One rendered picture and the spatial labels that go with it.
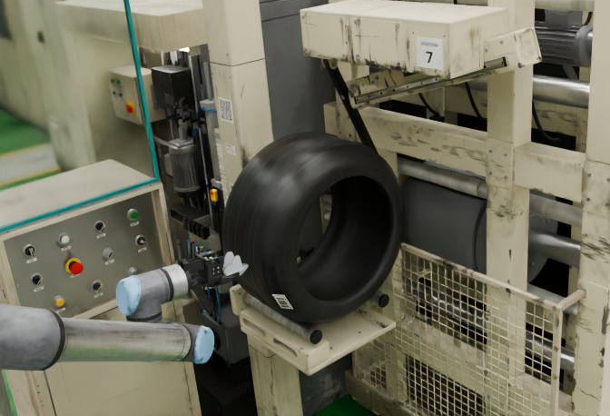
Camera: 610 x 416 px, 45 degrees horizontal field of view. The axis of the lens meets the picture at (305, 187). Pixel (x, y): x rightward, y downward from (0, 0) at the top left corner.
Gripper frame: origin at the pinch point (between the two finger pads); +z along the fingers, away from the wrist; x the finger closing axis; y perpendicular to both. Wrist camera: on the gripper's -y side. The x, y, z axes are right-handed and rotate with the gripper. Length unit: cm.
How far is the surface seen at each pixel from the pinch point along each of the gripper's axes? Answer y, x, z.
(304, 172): 27.5, -8.5, 14.8
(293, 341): -27.0, -2.9, 15.6
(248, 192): 20.3, 4.9, 5.3
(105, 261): -12, 57, -17
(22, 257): -4, 57, -43
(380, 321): -29, -8, 48
